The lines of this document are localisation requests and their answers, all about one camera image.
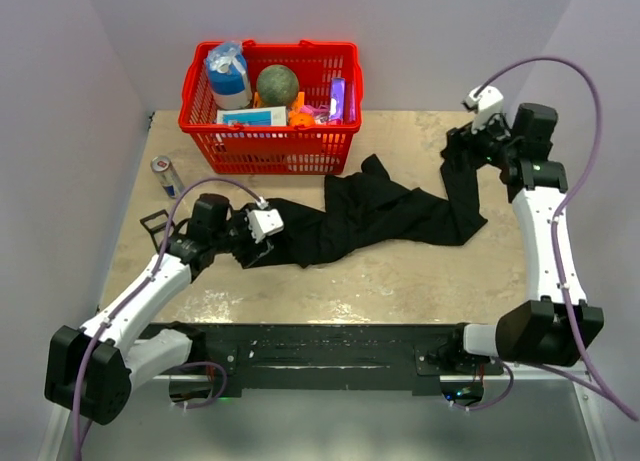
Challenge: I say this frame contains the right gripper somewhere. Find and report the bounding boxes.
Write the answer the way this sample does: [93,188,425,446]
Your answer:
[439,109,517,176]

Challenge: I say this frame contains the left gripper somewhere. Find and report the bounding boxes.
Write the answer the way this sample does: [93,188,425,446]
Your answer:
[212,203,273,267]

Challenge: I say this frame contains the black button shirt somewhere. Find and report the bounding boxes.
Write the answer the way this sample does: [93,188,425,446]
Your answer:
[232,154,487,269]

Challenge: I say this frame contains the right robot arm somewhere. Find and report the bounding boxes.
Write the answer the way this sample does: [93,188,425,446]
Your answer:
[430,103,604,374]

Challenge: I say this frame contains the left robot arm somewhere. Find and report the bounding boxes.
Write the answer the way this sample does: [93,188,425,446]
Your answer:
[44,194,284,425]

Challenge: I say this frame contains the red plastic basket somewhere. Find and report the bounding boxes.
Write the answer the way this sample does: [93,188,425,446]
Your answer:
[178,40,364,174]

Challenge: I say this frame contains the silver blue drink can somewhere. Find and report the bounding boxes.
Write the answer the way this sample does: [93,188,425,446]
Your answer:
[150,156,184,199]

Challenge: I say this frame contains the purple package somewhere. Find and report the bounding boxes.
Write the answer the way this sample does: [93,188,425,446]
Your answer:
[328,77,355,125]

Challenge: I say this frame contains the white blue box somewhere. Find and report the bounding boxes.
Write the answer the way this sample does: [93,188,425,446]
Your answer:
[216,106,288,127]

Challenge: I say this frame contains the orange toy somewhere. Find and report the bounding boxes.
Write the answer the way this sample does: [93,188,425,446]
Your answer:
[288,91,315,127]

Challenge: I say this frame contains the pink toy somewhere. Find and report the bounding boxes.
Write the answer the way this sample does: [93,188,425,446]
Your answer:
[300,104,330,125]

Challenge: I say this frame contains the grey green ball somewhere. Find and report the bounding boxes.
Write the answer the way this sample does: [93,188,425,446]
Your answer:
[256,64,299,107]

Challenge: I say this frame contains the blue white wrapped roll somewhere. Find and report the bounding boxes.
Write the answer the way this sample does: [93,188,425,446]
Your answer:
[204,41,253,110]

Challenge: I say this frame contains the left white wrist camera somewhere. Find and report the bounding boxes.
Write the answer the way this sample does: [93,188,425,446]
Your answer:
[247,208,284,244]

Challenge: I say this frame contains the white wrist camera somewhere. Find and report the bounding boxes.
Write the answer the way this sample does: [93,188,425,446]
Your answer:
[247,208,284,244]
[462,86,504,133]

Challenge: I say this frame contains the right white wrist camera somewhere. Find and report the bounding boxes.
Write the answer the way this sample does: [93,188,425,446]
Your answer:
[462,86,504,133]

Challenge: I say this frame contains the black square frame stand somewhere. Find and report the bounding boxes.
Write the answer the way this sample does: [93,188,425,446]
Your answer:
[139,209,169,244]

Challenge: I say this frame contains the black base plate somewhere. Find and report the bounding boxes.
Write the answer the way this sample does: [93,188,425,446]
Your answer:
[130,322,505,398]

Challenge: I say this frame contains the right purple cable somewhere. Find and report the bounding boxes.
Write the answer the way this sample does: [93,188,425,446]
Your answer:
[474,55,640,422]

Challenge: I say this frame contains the aluminium frame rail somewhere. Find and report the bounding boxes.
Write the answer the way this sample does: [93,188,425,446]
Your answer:
[508,364,590,381]

